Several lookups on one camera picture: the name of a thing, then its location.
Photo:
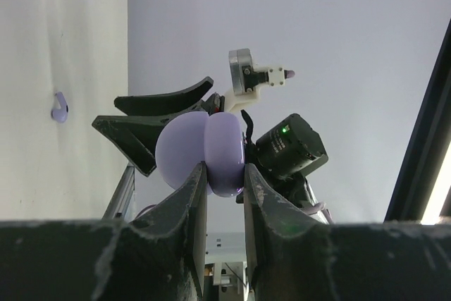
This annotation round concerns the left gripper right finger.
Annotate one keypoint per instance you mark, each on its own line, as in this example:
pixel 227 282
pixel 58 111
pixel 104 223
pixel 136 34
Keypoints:
pixel 291 256

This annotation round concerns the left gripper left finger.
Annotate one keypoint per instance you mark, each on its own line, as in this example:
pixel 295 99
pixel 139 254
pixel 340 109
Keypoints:
pixel 159 256

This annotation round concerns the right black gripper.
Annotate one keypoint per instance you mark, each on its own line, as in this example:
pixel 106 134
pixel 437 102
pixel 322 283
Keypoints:
pixel 136 134

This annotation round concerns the purple round charging case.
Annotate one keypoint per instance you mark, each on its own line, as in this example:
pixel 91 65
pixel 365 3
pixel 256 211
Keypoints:
pixel 196 137

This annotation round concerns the purple earbud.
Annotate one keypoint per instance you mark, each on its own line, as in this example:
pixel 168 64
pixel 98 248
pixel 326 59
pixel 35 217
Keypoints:
pixel 60 114

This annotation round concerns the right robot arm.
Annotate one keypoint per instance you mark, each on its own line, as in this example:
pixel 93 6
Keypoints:
pixel 284 156

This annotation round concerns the aluminium front rail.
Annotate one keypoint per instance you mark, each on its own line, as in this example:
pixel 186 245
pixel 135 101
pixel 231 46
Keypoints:
pixel 119 204

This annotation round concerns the right aluminium frame post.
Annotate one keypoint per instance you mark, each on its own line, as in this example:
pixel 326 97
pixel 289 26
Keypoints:
pixel 427 145

